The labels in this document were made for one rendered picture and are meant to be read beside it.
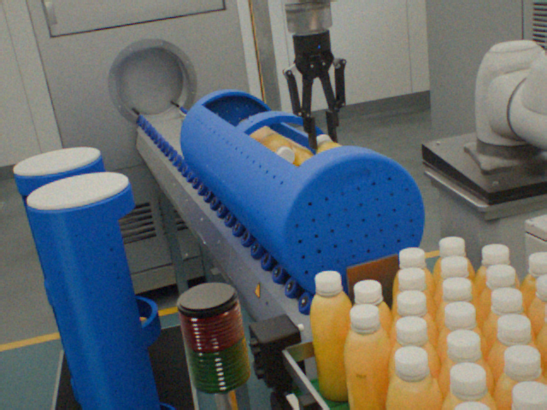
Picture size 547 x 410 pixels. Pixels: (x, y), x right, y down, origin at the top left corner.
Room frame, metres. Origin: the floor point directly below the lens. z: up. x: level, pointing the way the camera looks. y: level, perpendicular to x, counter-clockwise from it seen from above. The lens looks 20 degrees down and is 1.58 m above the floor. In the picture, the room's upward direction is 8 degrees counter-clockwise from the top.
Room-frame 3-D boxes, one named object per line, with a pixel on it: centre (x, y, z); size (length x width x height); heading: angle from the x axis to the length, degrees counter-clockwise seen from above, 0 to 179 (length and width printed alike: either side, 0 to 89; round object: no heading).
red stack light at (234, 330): (0.65, 0.08, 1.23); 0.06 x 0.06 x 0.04
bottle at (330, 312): (0.97, -0.06, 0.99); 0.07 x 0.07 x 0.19
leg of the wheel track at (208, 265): (3.09, 0.36, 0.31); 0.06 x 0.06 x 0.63; 17
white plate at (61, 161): (2.25, 0.69, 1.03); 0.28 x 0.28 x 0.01
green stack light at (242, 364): (0.65, 0.08, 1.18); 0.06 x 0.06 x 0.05
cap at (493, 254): (0.98, -0.33, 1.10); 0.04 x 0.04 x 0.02
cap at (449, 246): (1.03, -0.27, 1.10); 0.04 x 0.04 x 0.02
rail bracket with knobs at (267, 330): (1.02, 0.03, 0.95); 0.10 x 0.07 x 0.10; 107
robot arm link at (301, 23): (1.42, -0.12, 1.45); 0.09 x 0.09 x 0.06
